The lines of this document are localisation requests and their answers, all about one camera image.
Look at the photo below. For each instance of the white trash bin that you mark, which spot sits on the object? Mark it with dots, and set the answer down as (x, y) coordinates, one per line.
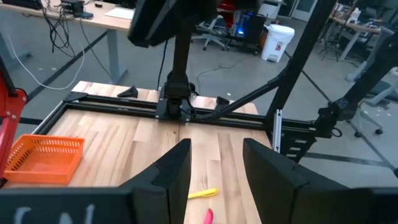
(276, 43)

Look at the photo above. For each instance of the round wooden table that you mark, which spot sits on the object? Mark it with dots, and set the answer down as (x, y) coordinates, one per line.
(357, 28)

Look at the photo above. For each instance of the grey office chair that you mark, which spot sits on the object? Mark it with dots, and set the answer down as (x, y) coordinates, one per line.
(214, 28)

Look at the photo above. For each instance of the white keyboard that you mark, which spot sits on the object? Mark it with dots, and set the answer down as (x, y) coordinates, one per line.
(119, 13)

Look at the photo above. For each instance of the black upright frame post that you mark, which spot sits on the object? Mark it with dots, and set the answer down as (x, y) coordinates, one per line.
(298, 62)

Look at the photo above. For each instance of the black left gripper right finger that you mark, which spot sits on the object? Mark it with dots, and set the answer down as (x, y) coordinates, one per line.
(280, 193)

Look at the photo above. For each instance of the grey desk leg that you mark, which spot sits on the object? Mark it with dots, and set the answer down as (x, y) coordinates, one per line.
(113, 53)

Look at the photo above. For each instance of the flat black desktop device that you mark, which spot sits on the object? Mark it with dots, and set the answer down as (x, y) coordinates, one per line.
(21, 3)

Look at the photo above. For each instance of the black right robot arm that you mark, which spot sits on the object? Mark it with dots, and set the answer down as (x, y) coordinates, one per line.
(182, 62)

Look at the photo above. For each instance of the pink highlighter marker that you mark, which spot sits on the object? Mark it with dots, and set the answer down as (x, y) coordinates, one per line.
(209, 217)

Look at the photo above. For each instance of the black aluminium table frame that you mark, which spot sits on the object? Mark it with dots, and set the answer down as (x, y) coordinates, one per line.
(124, 105)

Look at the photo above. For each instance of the black slanted frame beam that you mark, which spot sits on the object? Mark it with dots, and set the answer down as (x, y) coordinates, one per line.
(373, 71)

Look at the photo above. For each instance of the orange plastic basket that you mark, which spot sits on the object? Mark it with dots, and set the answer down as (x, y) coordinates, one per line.
(43, 168)

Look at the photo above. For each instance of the silver mounting plate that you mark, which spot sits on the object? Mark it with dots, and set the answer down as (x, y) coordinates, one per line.
(277, 130)

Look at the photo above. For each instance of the black diagonal frame brace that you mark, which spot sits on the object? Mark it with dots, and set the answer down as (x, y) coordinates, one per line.
(248, 96)

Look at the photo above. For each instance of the yellow highlighter marker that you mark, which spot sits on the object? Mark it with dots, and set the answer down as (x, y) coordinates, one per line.
(205, 193)

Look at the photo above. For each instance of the black triangular bracket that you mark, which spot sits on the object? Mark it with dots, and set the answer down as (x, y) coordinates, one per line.
(222, 102)
(130, 93)

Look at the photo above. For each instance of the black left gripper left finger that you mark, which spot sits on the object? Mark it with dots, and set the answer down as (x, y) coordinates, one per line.
(161, 193)

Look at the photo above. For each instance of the wooden desk top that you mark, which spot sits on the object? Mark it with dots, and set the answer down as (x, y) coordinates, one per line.
(99, 20)

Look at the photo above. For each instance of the black computer tower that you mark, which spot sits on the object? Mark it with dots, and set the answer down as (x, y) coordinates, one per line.
(248, 28)

